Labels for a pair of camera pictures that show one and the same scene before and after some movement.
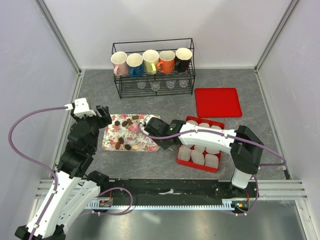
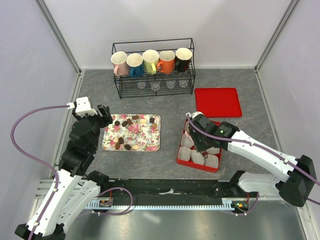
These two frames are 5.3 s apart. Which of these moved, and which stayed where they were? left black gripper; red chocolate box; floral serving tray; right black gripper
Moved: right black gripper
Stayed: left black gripper; red chocolate box; floral serving tray
